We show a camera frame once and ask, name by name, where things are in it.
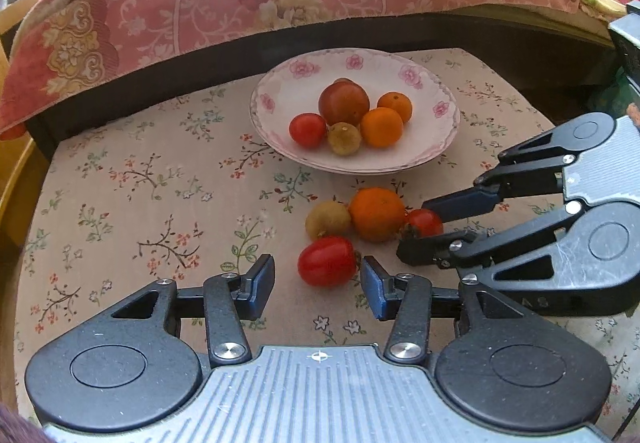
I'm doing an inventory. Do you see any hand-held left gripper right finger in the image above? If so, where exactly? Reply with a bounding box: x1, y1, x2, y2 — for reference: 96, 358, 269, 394
360, 255, 541, 366

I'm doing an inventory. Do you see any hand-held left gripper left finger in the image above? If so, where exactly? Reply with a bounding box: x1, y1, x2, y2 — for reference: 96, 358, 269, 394
100, 253, 277, 369

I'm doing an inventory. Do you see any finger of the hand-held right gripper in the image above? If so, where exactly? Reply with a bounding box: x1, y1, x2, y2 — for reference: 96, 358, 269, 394
421, 120, 577, 224
396, 201, 585, 286

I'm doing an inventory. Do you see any small red tomato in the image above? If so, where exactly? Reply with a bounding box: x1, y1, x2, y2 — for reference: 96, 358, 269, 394
297, 236, 362, 288
402, 208, 445, 240
289, 113, 328, 148

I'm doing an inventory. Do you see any white plate with pink flowers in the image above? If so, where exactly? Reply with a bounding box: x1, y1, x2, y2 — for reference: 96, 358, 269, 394
250, 48, 461, 175

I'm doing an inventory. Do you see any medium mandarin orange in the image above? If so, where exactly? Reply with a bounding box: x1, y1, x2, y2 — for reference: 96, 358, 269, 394
360, 107, 404, 149

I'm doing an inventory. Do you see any small mandarin orange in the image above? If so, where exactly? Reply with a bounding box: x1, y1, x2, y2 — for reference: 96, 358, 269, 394
376, 92, 414, 124

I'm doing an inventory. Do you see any brown longan fruit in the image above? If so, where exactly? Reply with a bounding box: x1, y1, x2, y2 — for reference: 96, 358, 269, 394
305, 201, 352, 240
327, 122, 362, 156

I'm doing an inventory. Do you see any large red tomato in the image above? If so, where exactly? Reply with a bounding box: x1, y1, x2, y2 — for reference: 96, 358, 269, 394
318, 78, 371, 127

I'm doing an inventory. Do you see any large mandarin orange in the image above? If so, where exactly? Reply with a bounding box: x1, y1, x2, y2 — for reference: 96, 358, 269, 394
348, 187, 407, 243

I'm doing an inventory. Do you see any floral tablecloth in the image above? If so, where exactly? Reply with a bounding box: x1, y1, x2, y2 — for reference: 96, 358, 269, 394
12, 48, 640, 429

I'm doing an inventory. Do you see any wooden cabinet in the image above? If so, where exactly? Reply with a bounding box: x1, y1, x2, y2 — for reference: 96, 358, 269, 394
0, 0, 56, 249

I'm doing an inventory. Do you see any maroon fuzzy clothing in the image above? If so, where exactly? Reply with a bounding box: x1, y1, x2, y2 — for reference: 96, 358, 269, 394
0, 405, 43, 443

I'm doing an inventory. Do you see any dark bed frame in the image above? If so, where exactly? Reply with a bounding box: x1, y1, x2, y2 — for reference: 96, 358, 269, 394
25, 6, 626, 159

